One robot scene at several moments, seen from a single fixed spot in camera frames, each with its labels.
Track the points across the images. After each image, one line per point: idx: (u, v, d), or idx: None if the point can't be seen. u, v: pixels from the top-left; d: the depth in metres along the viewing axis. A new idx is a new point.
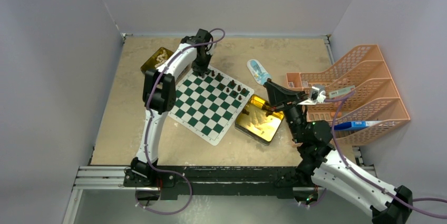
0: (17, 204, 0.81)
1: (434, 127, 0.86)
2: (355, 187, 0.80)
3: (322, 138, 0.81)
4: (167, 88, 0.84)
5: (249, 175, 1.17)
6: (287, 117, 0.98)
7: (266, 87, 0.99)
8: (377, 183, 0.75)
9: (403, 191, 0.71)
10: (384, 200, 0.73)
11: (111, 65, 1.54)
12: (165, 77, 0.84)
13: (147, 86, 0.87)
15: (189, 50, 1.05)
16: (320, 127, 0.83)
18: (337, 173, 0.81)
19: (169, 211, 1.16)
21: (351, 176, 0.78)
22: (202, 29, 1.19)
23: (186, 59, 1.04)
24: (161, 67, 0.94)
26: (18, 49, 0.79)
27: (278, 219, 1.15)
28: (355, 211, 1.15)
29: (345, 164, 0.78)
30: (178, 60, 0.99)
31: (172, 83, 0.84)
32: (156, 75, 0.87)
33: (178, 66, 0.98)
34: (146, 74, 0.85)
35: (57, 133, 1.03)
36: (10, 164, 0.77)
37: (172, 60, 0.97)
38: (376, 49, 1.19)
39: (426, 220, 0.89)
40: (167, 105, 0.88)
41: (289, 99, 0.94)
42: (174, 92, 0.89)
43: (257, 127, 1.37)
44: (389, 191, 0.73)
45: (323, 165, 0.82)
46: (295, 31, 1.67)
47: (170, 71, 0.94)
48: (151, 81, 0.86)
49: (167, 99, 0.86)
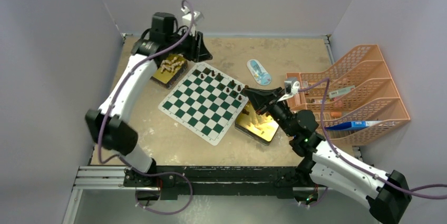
0: (17, 205, 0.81)
1: (434, 127, 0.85)
2: (347, 176, 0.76)
3: (307, 126, 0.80)
4: (117, 133, 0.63)
5: (249, 175, 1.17)
6: (273, 116, 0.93)
7: (245, 94, 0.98)
8: (368, 169, 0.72)
9: (395, 175, 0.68)
10: (376, 185, 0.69)
11: (110, 65, 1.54)
12: (111, 120, 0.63)
13: (91, 132, 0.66)
15: (143, 67, 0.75)
16: (303, 116, 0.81)
18: (328, 163, 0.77)
19: (170, 211, 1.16)
21: (341, 165, 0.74)
22: (156, 17, 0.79)
23: (142, 80, 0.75)
24: (104, 103, 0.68)
26: (18, 50, 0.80)
27: (278, 220, 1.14)
28: (355, 212, 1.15)
29: (335, 153, 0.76)
30: (127, 88, 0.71)
31: (122, 125, 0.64)
32: (100, 117, 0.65)
33: (129, 95, 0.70)
34: (86, 116, 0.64)
35: (57, 133, 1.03)
36: (11, 164, 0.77)
37: (118, 90, 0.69)
38: (376, 49, 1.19)
39: (427, 220, 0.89)
40: (124, 147, 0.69)
41: (268, 98, 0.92)
42: (129, 131, 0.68)
43: (257, 127, 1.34)
44: (380, 176, 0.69)
45: (314, 156, 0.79)
46: (295, 31, 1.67)
47: (116, 112, 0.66)
48: (94, 127, 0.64)
49: (121, 143, 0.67)
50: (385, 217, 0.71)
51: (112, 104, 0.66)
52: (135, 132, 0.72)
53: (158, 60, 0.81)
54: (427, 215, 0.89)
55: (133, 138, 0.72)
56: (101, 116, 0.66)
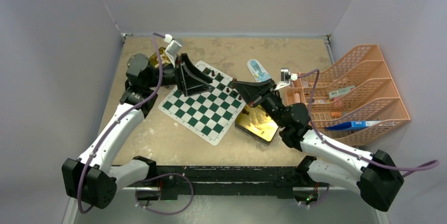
0: (17, 205, 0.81)
1: (434, 127, 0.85)
2: (335, 162, 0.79)
3: (300, 119, 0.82)
4: (94, 184, 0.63)
5: (249, 175, 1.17)
6: (265, 108, 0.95)
7: (236, 87, 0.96)
8: (352, 151, 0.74)
9: (380, 155, 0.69)
10: (360, 165, 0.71)
11: (111, 65, 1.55)
12: (90, 171, 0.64)
13: (68, 183, 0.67)
15: (129, 115, 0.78)
16: (297, 109, 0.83)
18: (315, 149, 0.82)
19: (171, 211, 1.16)
21: (326, 149, 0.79)
22: (129, 72, 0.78)
23: (126, 128, 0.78)
24: (85, 152, 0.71)
26: (18, 49, 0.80)
27: (278, 220, 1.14)
28: (356, 212, 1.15)
29: (320, 139, 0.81)
30: (110, 138, 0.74)
31: (100, 175, 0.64)
32: (79, 167, 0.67)
33: (110, 146, 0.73)
34: (63, 167, 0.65)
35: (57, 133, 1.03)
36: (11, 164, 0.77)
37: (100, 140, 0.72)
38: (376, 49, 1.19)
39: (428, 220, 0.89)
40: (100, 202, 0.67)
41: (264, 90, 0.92)
42: (108, 183, 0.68)
43: (257, 127, 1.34)
44: (364, 156, 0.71)
45: (303, 144, 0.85)
46: (295, 31, 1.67)
47: (96, 162, 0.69)
48: (71, 177, 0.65)
49: (97, 197, 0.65)
50: (375, 201, 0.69)
51: (93, 155, 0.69)
52: (113, 184, 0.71)
53: (147, 109, 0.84)
54: (428, 214, 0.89)
55: (111, 191, 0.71)
56: (80, 166, 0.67)
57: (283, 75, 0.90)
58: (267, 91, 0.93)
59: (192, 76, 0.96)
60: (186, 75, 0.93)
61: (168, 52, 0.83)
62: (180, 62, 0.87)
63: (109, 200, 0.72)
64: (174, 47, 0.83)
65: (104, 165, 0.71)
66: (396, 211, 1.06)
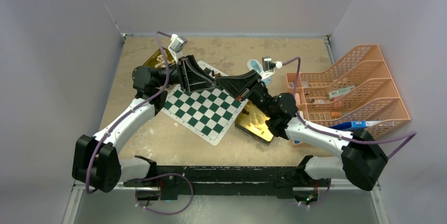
0: (18, 204, 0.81)
1: (434, 127, 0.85)
2: (320, 145, 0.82)
3: (288, 111, 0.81)
4: (104, 163, 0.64)
5: (249, 175, 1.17)
6: (254, 99, 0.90)
7: (219, 83, 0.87)
8: (333, 132, 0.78)
9: (360, 133, 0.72)
10: (341, 145, 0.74)
11: (111, 65, 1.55)
12: (102, 149, 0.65)
13: (77, 160, 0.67)
15: (144, 107, 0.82)
16: (286, 99, 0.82)
18: (299, 135, 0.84)
19: (170, 211, 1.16)
21: (310, 134, 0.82)
22: (136, 85, 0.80)
23: (139, 119, 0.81)
24: (99, 131, 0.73)
26: (18, 50, 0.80)
27: (278, 219, 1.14)
28: (355, 211, 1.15)
29: (303, 124, 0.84)
30: (125, 123, 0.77)
31: (112, 155, 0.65)
32: (92, 145, 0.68)
33: (124, 130, 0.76)
34: (77, 142, 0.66)
35: (57, 134, 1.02)
36: (11, 164, 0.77)
37: (116, 122, 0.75)
38: (376, 49, 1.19)
39: (428, 220, 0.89)
40: (105, 184, 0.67)
41: (251, 83, 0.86)
42: (115, 166, 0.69)
43: (257, 127, 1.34)
44: (344, 135, 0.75)
45: (289, 133, 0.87)
46: (295, 31, 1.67)
47: (110, 140, 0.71)
48: (83, 154, 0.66)
49: (104, 178, 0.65)
50: (360, 181, 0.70)
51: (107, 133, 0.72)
52: (119, 171, 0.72)
53: (158, 107, 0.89)
54: (428, 214, 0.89)
55: (116, 176, 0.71)
56: (93, 145, 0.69)
57: (266, 64, 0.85)
58: (254, 83, 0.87)
59: (195, 72, 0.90)
60: (189, 70, 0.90)
61: (173, 49, 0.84)
62: (183, 59, 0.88)
63: (112, 186, 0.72)
64: (176, 42, 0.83)
65: (116, 145, 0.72)
66: (397, 211, 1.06)
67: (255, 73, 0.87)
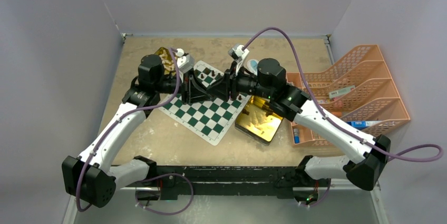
0: (18, 204, 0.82)
1: (434, 127, 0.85)
2: (331, 139, 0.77)
3: (270, 72, 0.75)
4: (93, 183, 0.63)
5: (249, 175, 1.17)
6: (243, 90, 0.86)
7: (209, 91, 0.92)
8: (355, 133, 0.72)
9: (382, 140, 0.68)
10: (362, 151, 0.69)
11: (111, 65, 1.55)
12: (89, 171, 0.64)
13: (67, 179, 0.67)
15: (132, 115, 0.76)
16: (264, 64, 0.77)
18: (312, 124, 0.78)
19: (169, 211, 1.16)
21: (327, 127, 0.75)
22: (141, 67, 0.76)
23: (128, 128, 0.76)
24: (85, 151, 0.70)
26: (19, 50, 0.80)
27: (278, 220, 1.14)
28: (355, 211, 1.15)
29: (322, 115, 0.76)
30: (110, 137, 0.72)
31: (100, 174, 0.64)
32: (79, 165, 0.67)
33: (112, 145, 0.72)
34: (63, 164, 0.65)
35: (58, 134, 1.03)
36: (11, 165, 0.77)
37: (101, 138, 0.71)
38: (376, 49, 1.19)
39: (429, 220, 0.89)
40: (98, 200, 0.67)
41: (228, 83, 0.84)
42: (107, 182, 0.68)
43: (257, 127, 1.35)
44: (368, 141, 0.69)
45: (298, 116, 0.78)
46: (295, 31, 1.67)
47: (96, 161, 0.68)
48: (71, 175, 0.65)
49: (96, 195, 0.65)
50: (362, 182, 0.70)
51: (93, 153, 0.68)
52: (113, 184, 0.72)
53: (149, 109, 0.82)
54: (428, 214, 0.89)
55: (110, 190, 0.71)
56: (80, 164, 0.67)
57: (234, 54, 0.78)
58: (231, 81, 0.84)
59: (198, 87, 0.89)
60: (193, 86, 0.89)
61: (181, 70, 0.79)
62: (188, 78, 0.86)
63: (107, 198, 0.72)
64: (187, 66, 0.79)
65: (104, 164, 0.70)
66: (397, 211, 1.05)
67: (227, 72, 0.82)
